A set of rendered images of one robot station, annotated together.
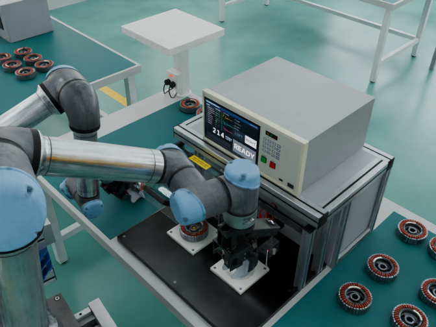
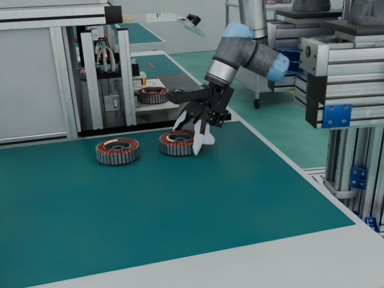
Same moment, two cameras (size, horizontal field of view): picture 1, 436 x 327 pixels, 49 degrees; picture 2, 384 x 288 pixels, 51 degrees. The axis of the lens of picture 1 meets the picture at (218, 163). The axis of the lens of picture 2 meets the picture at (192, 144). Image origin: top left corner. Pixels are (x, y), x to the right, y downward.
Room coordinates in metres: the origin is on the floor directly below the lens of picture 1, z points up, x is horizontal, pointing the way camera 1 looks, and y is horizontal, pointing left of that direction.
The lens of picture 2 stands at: (2.40, 0.92, 1.18)
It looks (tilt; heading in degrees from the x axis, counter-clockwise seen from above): 23 degrees down; 211
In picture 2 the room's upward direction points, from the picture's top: 2 degrees counter-clockwise
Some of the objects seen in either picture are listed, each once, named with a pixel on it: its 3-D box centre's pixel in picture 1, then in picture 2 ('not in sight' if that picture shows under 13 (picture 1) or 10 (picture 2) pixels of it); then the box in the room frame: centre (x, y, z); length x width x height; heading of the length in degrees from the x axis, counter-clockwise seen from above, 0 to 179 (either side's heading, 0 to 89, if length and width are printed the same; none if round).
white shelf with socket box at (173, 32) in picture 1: (174, 69); not in sight; (2.25, 0.23, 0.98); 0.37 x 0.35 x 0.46; 45
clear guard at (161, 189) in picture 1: (189, 178); (147, 26); (1.31, 0.10, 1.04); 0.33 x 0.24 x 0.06; 135
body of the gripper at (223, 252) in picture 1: (236, 239); not in sight; (0.78, -0.05, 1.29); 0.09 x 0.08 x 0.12; 127
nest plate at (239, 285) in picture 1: (239, 268); (143, 86); (1.11, -0.08, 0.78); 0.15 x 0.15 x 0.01; 45
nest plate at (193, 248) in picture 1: (194, 233); (153, 102); (1.28, 0.09, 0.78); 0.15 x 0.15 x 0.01; 45
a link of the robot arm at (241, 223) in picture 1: (241, 213); not in sight; (0.78, -0.05, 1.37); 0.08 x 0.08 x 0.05
